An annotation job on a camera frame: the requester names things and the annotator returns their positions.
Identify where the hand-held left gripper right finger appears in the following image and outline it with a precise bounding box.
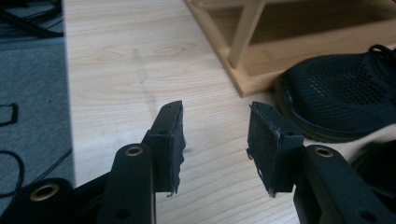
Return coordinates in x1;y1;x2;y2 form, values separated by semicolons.
247;101;396;224

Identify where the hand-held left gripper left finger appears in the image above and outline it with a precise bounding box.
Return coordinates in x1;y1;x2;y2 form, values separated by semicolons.
96;100;187;224

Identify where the wooden shoe rack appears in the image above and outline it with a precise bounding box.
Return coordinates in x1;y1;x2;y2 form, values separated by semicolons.
184;0;396;98

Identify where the black mesh shoe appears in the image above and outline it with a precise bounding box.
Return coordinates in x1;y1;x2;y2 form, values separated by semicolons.
274;45;396;144

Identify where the black tape floor mark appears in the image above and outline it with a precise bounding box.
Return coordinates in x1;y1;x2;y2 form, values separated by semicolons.
0;103;19;127

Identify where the black floor cable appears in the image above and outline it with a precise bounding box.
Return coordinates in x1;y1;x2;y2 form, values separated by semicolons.
0;148;73;200

